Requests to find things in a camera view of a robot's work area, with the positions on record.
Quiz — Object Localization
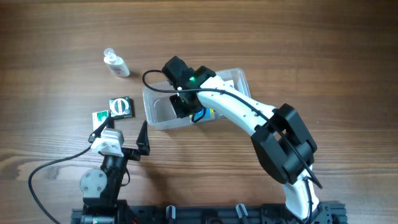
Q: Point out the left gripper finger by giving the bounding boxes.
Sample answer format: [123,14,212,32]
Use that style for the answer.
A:
[136,121,150,150]
[91,117,113,139]

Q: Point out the dark green round-logo box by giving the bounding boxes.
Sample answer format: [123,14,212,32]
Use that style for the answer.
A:
[109,96,133,119]

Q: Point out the blue yellow VapoDrops box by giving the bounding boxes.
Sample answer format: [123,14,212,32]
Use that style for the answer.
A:
[190,108,215,123]

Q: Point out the white Hansaplast plaster box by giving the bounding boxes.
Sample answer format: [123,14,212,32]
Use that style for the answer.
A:
[223,80,235,91]

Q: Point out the white sanitizer bottle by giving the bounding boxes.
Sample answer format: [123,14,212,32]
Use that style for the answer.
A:
[103,48,130,77]

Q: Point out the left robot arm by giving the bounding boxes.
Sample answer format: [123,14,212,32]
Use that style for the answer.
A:
[71,117,150,224]

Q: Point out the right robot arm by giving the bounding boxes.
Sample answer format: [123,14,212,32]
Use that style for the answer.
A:
[162,65,320,223]

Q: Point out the clear plastic container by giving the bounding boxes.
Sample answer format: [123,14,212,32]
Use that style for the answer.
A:
[143,68,251,130]

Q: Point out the white green flat box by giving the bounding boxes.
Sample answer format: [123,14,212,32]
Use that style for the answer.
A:
[92,110,109,131]

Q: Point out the left black cable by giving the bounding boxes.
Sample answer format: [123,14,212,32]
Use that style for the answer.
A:
[27,132,100,224]

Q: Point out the black cable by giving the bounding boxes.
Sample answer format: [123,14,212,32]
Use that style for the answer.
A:
[27,132,100,224]
[142,69,323,223]

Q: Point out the right black cable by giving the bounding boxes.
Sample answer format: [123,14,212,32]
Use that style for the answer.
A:
[142,69,323,223]

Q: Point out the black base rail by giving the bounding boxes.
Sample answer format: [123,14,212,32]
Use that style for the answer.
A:
[70,203,348,224]

